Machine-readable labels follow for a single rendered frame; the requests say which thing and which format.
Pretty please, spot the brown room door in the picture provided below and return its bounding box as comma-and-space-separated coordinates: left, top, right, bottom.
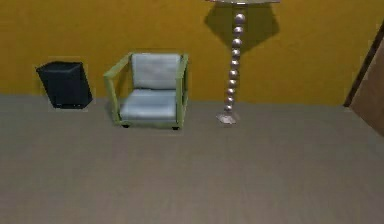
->
343, 19, 384, 137

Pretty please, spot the green armchair with grey cushions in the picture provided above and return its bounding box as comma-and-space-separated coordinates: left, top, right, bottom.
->
102, 51, 190, 131

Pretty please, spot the silver beaded floor lamp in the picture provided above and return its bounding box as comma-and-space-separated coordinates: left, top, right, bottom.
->
205, 0, 282, 126

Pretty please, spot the black bin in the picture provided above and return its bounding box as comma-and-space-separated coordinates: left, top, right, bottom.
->
35, 60, 94, 110

